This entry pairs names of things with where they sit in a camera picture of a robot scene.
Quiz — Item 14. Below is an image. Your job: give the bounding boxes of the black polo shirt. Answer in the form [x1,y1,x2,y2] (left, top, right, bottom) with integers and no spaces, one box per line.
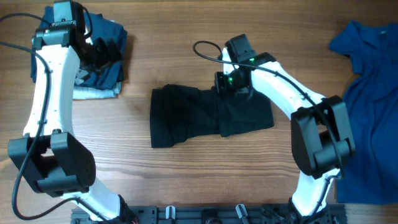
[150,84,274,148]

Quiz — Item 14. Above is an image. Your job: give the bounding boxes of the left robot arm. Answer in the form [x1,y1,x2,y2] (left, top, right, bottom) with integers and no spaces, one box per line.
[8,1,132,223]

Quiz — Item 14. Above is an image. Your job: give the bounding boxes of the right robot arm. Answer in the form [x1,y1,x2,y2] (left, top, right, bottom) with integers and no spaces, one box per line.
[215,34,356,222]

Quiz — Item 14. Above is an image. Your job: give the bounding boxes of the folded navy blue garment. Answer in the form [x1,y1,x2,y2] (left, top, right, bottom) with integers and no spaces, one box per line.
[32,1,127,90]

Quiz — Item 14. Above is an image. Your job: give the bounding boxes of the folded light grey garment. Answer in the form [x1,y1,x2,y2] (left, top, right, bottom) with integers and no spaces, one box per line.
[73,82,122,100]

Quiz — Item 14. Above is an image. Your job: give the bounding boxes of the blue polo shirt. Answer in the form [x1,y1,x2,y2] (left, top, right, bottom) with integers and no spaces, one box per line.
[329,21,397,204]

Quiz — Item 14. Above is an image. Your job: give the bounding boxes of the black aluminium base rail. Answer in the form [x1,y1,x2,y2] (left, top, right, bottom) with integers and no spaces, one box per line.
[70,203,348,224]

